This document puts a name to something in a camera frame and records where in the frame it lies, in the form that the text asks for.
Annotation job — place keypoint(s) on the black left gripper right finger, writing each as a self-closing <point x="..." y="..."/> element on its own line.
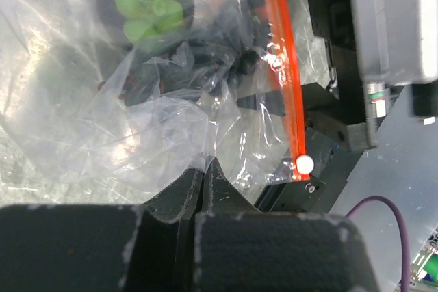
<point x="238" y="248"/>

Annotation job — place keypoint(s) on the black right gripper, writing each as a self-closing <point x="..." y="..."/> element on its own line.
<point x="339" y="126"/>

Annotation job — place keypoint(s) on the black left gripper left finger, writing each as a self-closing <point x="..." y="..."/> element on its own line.
<point x="110" y="247"/>

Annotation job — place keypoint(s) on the dark fake grapes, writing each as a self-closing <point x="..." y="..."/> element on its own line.
<point x="186" y="71"/>

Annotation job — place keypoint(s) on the clear zip top bag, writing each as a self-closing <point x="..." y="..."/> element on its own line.
<point x="61" y="77"/>

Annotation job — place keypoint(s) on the dark round fake fruit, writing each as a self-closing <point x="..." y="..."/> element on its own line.
<point x="152" y="24"/>

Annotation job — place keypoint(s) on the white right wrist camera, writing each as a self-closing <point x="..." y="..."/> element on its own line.
<point x="396" y="40"/>

